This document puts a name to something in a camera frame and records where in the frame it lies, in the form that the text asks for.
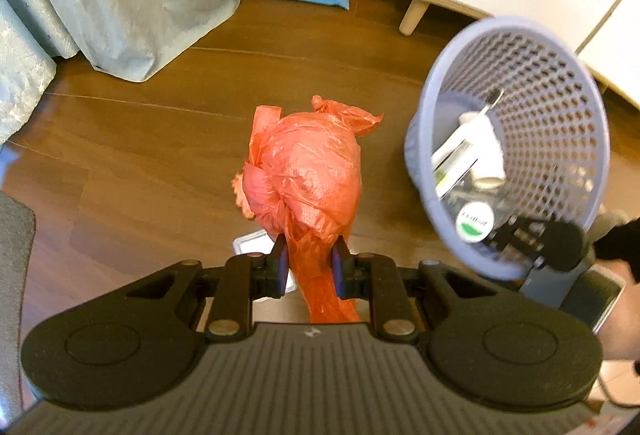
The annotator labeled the white medicine box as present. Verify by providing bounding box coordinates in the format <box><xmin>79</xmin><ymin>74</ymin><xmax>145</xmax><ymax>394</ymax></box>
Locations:
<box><xmin>431</xmin><ymin>130</ymin><xmax>483</xmax><ymax>198</ymax></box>

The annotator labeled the person's right hand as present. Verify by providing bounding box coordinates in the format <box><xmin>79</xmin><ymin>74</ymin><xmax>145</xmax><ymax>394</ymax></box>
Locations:
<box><xmin>596</xmin><ymin>261</ymin><xmax>640</xmax><ymax>362</ymax></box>

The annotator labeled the crushed clear plastic bottle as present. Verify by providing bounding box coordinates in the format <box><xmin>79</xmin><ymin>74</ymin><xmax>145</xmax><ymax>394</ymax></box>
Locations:
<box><xmin>437</xmin><ymin>175</ymin><xmax>508</xmax><ymax>261</ymax></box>

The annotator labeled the beige fuzzy slipper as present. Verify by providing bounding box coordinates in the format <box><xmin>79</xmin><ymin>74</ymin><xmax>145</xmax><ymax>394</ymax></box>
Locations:
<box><xmin>590</xmin><ymin>210</ymin><xmax>628</xmax><ymax>241</ymax></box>

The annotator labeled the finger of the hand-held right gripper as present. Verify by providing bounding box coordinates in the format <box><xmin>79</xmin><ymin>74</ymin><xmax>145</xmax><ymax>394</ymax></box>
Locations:
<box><xmin>487</xmin><ymin>214</ymin><xmax>549</xmax><ymax>268</ymax></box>

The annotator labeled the white tissue roll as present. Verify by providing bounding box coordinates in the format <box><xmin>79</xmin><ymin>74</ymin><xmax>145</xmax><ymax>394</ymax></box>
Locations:
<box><xmin>459</xmin><ymin>111</ymin><xmax>506</xmax><ymax>188</ymax></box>

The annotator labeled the orange plastic bag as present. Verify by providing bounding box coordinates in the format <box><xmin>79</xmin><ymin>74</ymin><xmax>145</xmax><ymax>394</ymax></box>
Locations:
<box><xmin>242</xmin><ymin>95</ymin><xmax>383</xmax><ymax>323</ymax></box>

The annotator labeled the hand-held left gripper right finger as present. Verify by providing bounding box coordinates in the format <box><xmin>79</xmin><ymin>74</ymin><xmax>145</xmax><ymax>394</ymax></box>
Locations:
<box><xmin>330</xmin><ymin>236</ymin><xmax>503</xmax><ymax>344</ymax></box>

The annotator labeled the black cable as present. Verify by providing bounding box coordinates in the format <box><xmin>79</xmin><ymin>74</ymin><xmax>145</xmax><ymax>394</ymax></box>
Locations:
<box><xmin>595</xmin><ymin>367</ymin><xmax>640</xmax><ymax>412</ymax></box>

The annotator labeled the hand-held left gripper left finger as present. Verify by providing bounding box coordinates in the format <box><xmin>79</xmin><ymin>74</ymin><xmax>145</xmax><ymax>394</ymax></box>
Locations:
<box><xmin>122</xmin><ymin>234</ymin><xmax>291</xmax><ymax>344</ymax></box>

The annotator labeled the sheer star-print curtain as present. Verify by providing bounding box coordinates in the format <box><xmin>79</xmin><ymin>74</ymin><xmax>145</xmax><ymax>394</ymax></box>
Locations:
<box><xmin>0</xmin><ymin>0</ymin><xmax>58</xmax><ymax>146</ymax></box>

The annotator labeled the purple plastic basket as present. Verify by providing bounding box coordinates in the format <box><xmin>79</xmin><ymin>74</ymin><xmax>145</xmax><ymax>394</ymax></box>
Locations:
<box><xmin>404</xmin><ymin>16</ymin><xmax>611</xmax><ymax>281</ymax></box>

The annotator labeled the person's dark pants leg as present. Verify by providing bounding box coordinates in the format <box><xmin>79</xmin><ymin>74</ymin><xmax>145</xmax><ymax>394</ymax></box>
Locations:
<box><xmin>595</xmin><ymin>215</ymin><xmax>640</xmax><ymax>262</ymax></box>

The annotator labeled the grey door mat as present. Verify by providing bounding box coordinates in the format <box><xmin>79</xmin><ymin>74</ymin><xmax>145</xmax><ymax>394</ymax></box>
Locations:
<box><xmin>0</xmin><ymin>192</ymin><xmax>37</xmax><ymax>421</ymax></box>

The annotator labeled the clear plastic box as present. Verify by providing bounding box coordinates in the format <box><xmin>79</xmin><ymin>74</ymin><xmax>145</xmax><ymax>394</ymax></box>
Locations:
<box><xmin>232</xmin><ymin>230</ymin><xmax>301</xmax><ymax>301</ymax></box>

